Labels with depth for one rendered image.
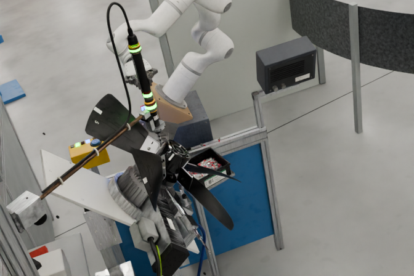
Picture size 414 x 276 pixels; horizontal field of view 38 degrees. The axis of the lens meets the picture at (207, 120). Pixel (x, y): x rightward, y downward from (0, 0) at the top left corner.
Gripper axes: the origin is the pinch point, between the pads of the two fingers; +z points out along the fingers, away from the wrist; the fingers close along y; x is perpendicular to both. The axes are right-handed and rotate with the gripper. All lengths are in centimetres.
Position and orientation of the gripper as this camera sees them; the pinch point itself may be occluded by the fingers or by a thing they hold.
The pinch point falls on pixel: (143, 82)
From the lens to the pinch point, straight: 225.9
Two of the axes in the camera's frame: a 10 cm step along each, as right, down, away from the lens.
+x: -1.8, -8.1, -5.6
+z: 3.1, 4.9, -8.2
